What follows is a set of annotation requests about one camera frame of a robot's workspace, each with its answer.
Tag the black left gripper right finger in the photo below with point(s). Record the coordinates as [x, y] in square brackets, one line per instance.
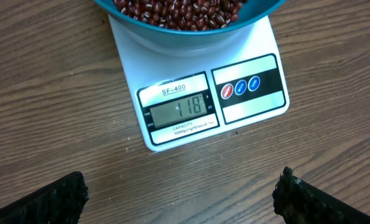
[301, 203]

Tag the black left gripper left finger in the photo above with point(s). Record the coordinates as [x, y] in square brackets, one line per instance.
[60, 202]

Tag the white digital kitchen scale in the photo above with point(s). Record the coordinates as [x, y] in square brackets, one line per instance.
[181, 96]

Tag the teal blue bowl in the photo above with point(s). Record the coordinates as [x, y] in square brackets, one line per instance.
[251, 12]

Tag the red beans in bowl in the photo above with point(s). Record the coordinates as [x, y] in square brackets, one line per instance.
[190, 15]

